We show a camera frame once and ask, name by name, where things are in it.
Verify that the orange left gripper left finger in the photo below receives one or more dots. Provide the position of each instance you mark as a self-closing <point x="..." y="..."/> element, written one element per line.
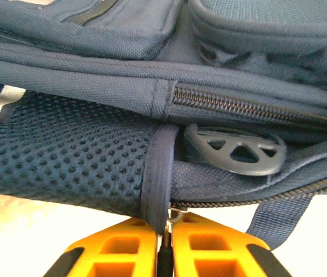
<point x="123" y="259"/>

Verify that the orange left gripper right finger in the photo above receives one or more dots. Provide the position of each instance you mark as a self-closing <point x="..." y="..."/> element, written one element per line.
<point x="186" y="231"/>

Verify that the navy blue backpack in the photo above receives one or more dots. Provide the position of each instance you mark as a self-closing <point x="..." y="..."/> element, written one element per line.
<point x="94" y="86"/>

